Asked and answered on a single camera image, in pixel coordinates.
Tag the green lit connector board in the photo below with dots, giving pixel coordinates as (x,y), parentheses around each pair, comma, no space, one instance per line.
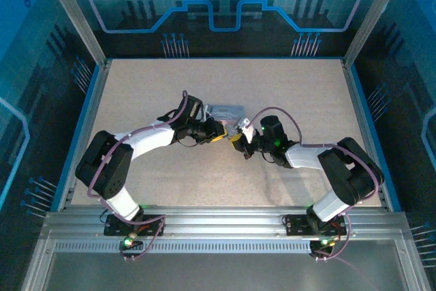
(323,244)
(128,242)

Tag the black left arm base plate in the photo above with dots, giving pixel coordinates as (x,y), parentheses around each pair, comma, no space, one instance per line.
(116,228)

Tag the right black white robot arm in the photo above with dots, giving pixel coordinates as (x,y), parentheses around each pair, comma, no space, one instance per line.
(303,158)

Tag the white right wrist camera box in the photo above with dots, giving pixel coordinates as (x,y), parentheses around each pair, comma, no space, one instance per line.
(246,131)

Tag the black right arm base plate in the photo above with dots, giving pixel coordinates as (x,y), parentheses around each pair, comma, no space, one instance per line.
(299,226)

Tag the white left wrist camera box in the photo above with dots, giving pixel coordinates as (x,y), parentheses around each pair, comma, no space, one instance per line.
(207,111)

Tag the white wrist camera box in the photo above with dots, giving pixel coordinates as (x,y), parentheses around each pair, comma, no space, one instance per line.
(246,131)
(207,111)

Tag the aluminium table side rail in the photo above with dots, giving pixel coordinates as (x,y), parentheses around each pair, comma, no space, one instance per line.
(93,117)
(362,117)

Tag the aluminium frame post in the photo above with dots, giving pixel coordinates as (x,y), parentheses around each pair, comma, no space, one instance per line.
(75,15)
(373,15)

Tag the small metal key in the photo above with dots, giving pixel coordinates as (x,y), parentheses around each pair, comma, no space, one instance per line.
(246,156)

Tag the aluminium mounting rail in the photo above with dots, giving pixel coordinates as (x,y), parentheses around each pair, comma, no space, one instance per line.
(221,223)

